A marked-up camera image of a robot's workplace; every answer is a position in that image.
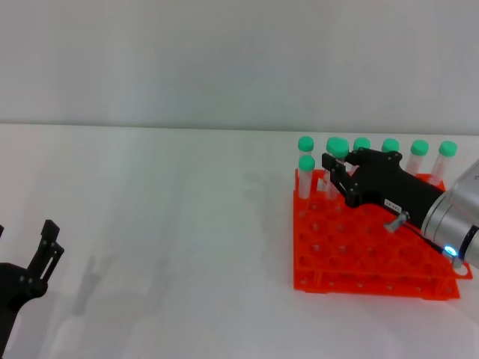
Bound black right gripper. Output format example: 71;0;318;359
321;149;447;224

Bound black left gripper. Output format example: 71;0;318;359
0;219;66;359

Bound orange plastic test tube rack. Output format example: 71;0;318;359
291;168;474;301

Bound metal right wrist plug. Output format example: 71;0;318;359
384;211;412;231

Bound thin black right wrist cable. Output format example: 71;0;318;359
406;223;461;269

